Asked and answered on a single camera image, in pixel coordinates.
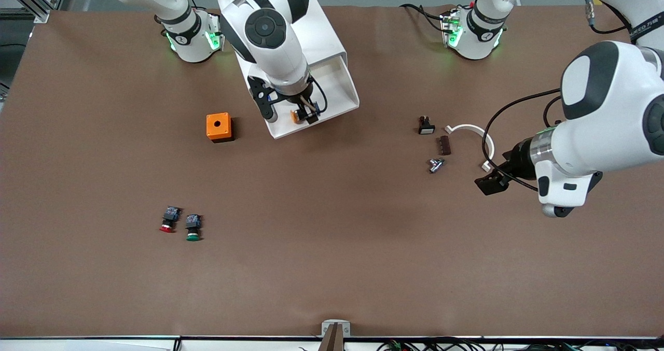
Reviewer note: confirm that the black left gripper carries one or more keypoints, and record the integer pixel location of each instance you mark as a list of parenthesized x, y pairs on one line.
[(516, 166)]

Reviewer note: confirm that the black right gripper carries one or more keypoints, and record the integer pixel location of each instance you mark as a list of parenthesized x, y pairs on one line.
[(302, 100)]

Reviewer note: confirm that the yellow push button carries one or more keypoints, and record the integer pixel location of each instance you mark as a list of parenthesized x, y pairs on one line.
[(295, 116)]

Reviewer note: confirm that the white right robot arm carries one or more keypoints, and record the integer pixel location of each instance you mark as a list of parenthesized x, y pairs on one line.
[(270, 55)]

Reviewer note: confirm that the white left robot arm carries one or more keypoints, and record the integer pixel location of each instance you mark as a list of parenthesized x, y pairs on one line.
[(612, 107)]

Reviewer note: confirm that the green push button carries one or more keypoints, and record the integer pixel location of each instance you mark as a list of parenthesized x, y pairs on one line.
[(193, 227)]

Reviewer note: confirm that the red push button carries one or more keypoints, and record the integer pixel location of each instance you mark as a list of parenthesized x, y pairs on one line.
[(169, 219)]

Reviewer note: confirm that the white curved clip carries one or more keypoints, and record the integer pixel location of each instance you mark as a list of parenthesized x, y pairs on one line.
[(469, 127)]

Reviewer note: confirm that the brown terminal block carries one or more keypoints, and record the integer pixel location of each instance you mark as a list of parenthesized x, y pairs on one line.
[(445, 145)]

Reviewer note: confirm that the orange box with hole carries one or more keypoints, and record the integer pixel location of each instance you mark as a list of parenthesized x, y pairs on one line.
[(218, 125)]

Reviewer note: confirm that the brown table mat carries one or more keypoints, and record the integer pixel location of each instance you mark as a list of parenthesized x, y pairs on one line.
[(332, 237)]

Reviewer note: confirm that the silver metal key switch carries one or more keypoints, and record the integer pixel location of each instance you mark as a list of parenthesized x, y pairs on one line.
[(436, 165)]

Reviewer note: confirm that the black white square switch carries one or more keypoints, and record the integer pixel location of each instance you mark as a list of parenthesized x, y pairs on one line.
[(426, 126)]

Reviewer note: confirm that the grey metal bracket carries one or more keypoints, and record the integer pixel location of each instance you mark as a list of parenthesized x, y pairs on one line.
[(335, 326)]

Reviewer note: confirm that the aluminium frame profile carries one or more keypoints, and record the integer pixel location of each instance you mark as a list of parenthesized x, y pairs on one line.
[(31, 1)]

